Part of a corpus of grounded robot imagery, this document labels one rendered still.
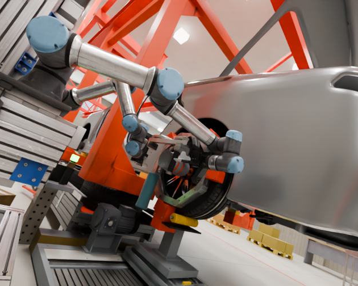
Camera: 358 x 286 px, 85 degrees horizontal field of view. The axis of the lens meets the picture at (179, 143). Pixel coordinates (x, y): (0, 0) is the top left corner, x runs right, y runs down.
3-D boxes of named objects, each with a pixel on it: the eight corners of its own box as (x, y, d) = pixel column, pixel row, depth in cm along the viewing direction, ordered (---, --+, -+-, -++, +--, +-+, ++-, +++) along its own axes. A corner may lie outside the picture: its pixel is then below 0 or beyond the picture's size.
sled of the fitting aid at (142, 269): (200, 297, 130) (204, 281, 132) (162, 303, 107) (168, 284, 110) (156, 259, 167) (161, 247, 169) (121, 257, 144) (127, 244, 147)
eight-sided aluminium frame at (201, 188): (198, 217, 120) (224, 137, 133) (192, 214, 116) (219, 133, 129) (149, 194, 160) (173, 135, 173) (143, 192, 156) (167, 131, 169)
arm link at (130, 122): (121, 51, 113) (140, 123, 96) (128, 64, 123) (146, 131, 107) (102, 58, 113) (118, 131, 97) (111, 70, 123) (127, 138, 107)
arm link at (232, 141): (219, 131, 97) (215, 152, 95) (233, 127, 87) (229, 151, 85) (231, 136, 100) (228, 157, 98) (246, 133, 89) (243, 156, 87)
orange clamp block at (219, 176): (211, 180, 127) (223, 184, 120) (204, 177, 122) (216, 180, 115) (214, 171, 128) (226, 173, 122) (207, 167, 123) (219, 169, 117)
